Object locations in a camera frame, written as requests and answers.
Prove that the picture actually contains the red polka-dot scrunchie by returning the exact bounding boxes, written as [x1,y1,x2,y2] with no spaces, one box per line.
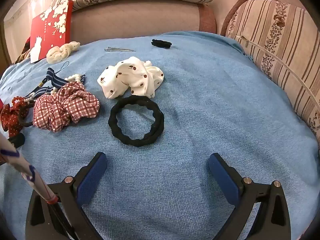
[0,96,34,148]

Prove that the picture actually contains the red bead bracelet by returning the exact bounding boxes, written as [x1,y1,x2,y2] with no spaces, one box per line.
[11,96,35,105]

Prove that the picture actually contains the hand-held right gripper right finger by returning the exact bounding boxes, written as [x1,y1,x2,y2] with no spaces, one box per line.
[208,153,292,240]

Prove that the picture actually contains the red plaid scrunchie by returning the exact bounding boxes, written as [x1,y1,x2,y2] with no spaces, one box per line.
[33,82,100,132]

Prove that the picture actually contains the red rimmed gift box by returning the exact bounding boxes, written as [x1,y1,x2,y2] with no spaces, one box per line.
[0,127,58,204]

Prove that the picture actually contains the silver hair clip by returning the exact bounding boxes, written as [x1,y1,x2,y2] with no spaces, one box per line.
[104,47,135,53]

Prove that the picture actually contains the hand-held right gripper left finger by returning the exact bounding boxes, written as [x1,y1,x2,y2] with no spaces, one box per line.
[25,152,108,240]

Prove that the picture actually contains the cream scrunchie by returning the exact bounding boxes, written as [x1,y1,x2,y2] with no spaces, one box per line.
[46,41,81,64]

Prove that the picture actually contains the braided rope handle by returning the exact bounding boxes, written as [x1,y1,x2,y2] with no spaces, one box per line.
[15,37,32,64]

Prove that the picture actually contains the small black hair tie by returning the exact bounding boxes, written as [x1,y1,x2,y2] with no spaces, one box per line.
[151,39,172,49]

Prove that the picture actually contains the blue towel blanket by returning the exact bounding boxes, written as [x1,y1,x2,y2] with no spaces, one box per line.
[0,31,320,240]

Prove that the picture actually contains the large black braided hair tie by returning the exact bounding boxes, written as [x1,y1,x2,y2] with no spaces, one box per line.
[108,95,165,147]

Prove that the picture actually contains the white cherry print scrunchie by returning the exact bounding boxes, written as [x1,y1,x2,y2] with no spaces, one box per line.
[97,56,165,99]

